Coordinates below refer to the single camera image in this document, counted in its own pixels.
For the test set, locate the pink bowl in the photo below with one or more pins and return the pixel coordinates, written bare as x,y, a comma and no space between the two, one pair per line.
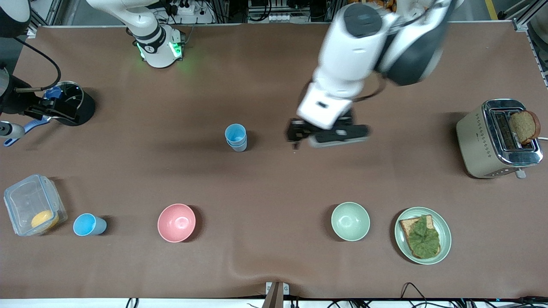
176,222

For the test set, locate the brown bread slice with lettuce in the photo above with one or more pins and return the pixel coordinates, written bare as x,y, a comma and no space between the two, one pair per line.
404,224

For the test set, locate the green lettuce leaf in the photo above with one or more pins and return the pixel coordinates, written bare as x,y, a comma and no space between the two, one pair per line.
424,239

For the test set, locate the pale green plate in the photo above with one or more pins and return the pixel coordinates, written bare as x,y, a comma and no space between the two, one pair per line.
445,233

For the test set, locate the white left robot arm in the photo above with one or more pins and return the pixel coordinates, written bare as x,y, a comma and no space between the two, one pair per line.
346,55

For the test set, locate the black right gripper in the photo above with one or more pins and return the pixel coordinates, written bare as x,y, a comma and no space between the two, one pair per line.
16,104

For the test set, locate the pale green bowl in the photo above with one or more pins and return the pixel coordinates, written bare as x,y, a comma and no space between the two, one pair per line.
350,221

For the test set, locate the white power strip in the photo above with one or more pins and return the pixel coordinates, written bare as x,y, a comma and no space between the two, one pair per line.
185,8

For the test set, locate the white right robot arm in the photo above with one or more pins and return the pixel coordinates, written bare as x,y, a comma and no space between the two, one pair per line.
150,38

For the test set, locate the beige and chrome toaster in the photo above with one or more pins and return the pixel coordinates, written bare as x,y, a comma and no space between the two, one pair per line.
475,145

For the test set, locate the blue paper cup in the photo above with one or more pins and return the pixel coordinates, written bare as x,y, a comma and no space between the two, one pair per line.
239,148
87,225
236,133

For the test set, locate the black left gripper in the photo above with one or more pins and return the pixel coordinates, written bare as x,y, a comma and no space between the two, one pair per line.
298,129

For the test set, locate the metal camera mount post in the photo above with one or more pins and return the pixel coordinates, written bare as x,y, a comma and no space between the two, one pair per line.
276,295

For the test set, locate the aluminium frame rail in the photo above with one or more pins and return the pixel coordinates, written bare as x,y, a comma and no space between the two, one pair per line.
531,19
47,15

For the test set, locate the dark toasted bread slice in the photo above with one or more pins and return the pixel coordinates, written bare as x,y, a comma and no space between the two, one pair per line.
524,126

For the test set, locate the yellow round food piece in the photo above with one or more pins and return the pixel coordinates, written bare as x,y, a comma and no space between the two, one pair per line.
45,219

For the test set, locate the clear plastic container blue rim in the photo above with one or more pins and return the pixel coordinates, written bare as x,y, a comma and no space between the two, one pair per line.
25,199

